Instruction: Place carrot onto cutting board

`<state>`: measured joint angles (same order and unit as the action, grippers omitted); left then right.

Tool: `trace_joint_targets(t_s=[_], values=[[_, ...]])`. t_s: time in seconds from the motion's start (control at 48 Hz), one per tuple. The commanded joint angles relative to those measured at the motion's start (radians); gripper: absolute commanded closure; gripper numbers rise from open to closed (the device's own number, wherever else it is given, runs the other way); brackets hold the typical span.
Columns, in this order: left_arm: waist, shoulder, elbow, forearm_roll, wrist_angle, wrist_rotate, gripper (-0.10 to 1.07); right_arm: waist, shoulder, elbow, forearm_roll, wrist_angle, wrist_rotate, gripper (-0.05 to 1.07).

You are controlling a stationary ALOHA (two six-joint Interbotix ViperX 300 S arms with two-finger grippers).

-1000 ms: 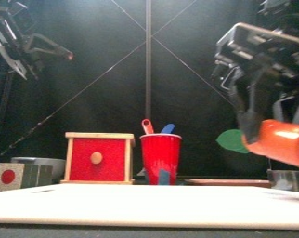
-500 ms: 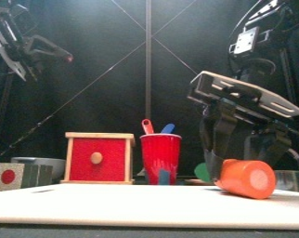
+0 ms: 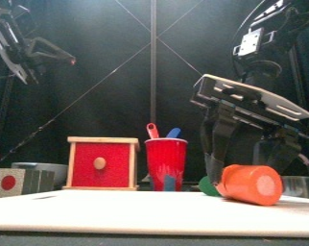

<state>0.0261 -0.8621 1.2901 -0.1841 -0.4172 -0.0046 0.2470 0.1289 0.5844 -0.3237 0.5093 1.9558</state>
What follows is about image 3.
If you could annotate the orange toy carrot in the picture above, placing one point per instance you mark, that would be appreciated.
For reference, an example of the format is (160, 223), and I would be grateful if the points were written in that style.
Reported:
(251, 184)

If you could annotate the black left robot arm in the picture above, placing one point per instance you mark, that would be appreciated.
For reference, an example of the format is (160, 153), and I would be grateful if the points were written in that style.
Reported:
(22, 17)

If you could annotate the white cutting board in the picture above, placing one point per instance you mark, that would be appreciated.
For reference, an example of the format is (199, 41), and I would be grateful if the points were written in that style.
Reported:
(152, 213)

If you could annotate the blue plastic utensil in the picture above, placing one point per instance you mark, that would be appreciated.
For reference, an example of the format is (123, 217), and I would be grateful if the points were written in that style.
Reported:
(175, 132)

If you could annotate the red plastic cup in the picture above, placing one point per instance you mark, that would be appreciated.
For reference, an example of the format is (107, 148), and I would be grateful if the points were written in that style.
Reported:
(166, 163)

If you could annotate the wooden box red drawer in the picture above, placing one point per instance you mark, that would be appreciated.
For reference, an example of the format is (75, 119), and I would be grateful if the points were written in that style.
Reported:
(102, 164)

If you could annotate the dark green block red dot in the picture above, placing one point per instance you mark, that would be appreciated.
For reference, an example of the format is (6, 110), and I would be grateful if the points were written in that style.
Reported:
(15, 183)

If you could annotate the vertical metal frame pole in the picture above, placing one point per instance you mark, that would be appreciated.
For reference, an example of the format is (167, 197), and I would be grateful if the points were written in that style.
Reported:
(154, 64)

